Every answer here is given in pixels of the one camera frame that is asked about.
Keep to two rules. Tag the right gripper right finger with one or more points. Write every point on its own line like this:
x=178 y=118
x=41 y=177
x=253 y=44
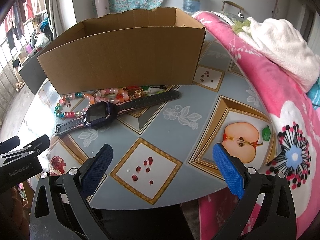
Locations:
x=277 y=216

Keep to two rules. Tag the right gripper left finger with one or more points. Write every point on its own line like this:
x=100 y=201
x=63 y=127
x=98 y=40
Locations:
x=60 y=209

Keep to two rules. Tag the purple black smartwatch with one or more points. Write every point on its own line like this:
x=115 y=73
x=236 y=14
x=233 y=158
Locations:
x=103 y=113

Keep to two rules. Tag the dark grey cabinet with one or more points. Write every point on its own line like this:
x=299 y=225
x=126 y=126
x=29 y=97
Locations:
x=32 y=73

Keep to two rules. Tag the pink floral blanket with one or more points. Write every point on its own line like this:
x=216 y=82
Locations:
x=295 y=120

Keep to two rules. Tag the hanging clothes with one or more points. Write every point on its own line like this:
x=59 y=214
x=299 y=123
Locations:
x=25 y=22

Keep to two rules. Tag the grey window curtain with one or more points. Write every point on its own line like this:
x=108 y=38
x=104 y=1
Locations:
x=61 y=15

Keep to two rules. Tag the white fluffy towel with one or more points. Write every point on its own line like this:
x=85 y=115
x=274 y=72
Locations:
x=282 y=44

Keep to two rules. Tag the brown cardboard box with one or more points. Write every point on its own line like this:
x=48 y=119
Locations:
x=138 y=47

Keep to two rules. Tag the green patterned pillow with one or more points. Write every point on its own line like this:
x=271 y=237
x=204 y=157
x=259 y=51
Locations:
x=237 y=23

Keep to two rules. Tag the blue water jug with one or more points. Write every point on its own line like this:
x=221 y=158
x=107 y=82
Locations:
x=191 y=6

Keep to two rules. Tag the wooden chair frame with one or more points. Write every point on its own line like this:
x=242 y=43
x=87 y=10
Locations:
x=232 y=4

